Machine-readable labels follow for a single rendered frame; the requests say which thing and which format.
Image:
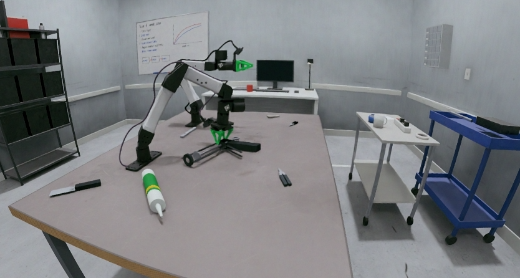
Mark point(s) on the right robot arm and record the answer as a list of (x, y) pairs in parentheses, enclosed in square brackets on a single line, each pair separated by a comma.
[(169, 86)]

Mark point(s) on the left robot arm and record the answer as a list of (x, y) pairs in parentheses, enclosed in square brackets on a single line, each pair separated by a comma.
[(195, 102)]

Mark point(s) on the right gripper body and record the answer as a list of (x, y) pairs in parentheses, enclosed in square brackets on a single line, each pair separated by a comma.
[(222, 122)]

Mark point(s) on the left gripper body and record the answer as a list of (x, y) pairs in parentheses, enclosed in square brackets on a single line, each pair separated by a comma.
[(230, 65)]

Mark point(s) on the black-handled putty knife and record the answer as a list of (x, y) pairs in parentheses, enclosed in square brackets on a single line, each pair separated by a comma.
[(77, 187)]

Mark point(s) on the grey flat bar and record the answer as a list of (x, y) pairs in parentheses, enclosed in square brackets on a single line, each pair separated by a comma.
[(188, 132)]

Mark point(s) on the green and white sealant cartridge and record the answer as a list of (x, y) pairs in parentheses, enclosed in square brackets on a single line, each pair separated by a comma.
[(154, 195)]

